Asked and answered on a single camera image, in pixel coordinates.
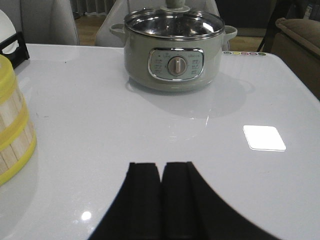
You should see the glass pot lid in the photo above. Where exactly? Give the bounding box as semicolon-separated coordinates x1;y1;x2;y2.
124;5;225;41

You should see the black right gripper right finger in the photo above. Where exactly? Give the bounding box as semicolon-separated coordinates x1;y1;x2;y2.
162;162;276;240

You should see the woven bamboo steamer lid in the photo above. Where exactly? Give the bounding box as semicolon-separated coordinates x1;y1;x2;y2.
0;55;17;104

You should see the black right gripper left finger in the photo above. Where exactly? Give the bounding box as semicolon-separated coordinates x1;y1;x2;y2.
89;162;162;240

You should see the brown sofa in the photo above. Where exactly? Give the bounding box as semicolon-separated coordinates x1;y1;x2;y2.
271;17;320;99

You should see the grey electric cooking pot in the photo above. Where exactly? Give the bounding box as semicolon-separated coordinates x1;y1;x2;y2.
109;22;238;92

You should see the bamboo steamer basket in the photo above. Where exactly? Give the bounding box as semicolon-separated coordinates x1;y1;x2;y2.
0;86;29;151
0;120;37;185

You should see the black dish rack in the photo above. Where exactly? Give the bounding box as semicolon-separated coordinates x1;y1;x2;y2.
0;31;30;69

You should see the left grey chair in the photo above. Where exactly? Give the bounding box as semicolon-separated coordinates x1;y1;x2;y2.
0;0;80;46

